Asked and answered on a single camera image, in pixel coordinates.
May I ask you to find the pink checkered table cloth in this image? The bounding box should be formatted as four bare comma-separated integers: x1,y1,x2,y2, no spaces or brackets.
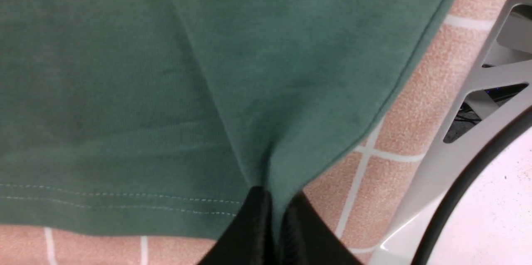
0,0,525,265

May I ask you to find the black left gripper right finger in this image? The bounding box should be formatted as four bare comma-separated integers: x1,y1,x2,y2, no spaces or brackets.
282,192,361,265

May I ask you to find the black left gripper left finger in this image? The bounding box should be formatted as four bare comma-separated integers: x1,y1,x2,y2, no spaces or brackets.
199,186,274,265

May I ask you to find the white table frame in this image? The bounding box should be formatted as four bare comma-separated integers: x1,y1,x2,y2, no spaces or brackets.
370,0,531,265

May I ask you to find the black camera cable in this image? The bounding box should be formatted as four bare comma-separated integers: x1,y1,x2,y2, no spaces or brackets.
409,107,532,265

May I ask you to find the green long-sleeve top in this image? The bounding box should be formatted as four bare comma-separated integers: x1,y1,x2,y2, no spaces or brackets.
0,0,453,239

